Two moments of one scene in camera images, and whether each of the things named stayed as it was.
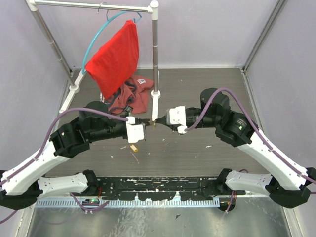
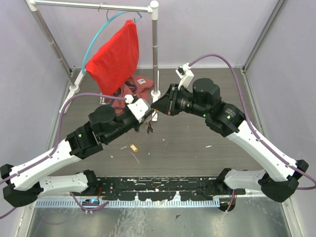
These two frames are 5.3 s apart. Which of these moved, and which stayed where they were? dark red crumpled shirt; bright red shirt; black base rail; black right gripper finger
Moved: black right gripper finger
Stayed: black base rail; dark red crumpled shirt; bright red shirt
